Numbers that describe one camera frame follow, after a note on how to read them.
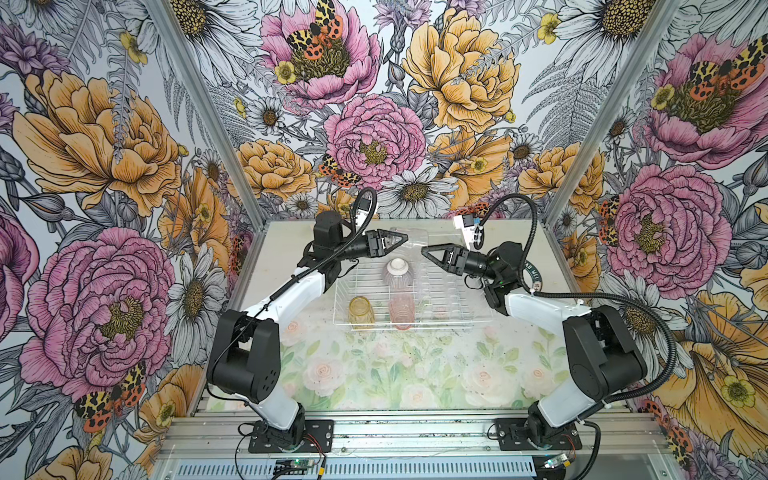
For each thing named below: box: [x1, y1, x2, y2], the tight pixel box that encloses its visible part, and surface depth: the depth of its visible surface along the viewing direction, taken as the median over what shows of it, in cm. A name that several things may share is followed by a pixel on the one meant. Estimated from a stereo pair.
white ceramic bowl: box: [383, 258, 414, 293], surface depth 101 cm
